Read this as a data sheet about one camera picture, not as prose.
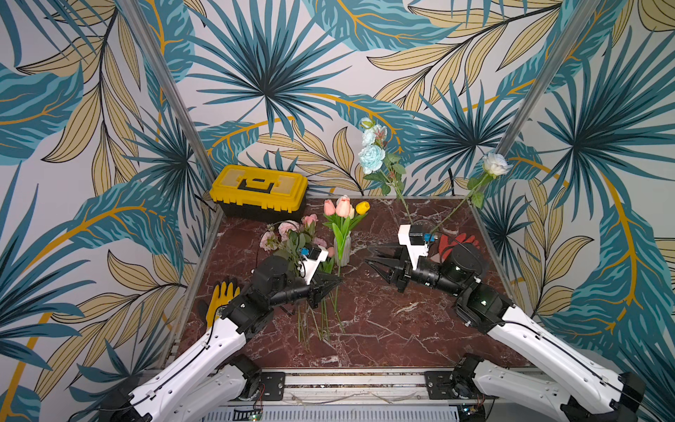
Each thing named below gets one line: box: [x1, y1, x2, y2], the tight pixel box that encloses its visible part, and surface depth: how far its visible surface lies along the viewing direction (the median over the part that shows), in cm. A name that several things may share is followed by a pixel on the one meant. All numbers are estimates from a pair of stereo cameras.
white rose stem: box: [429, 152, 514, 233], surface depth 71 cm
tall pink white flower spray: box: [358, 117, 414, 225], surface depth 69 cm
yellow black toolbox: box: [209, 164, 309, 223], surface depth 101 cm
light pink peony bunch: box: [259, 230, 279, 252], surface depth 102 cm
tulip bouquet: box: [322, 195, 371, 260], surface depth 65 cm
